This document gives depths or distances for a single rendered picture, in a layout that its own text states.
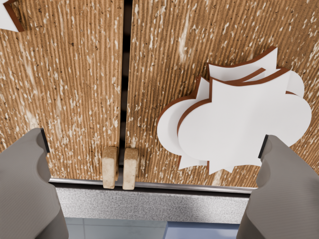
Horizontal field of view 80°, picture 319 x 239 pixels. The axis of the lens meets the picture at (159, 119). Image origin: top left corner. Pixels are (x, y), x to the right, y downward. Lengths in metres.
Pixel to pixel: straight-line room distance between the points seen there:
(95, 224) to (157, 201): 1.87
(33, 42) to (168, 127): 0.17
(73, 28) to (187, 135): 0.16
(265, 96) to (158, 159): 0.17
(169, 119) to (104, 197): 0.23
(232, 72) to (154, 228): 2.13
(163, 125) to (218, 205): 0.26
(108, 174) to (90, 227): 2.04
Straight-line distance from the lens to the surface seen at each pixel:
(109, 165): 0.27
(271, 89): 0.22
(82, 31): 0.23
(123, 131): 0.28
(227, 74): 0.23
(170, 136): 0.22
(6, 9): 0.24
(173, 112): 0.21
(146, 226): 2.25
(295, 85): 0.28
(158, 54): 0.22
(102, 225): 2.26
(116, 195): 0.39
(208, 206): 0.43
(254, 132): 0.24
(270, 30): 0.25
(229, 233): 0.63
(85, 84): 0.24
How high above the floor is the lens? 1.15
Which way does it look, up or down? 60 degrees down
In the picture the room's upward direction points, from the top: 174 degrees clockwise
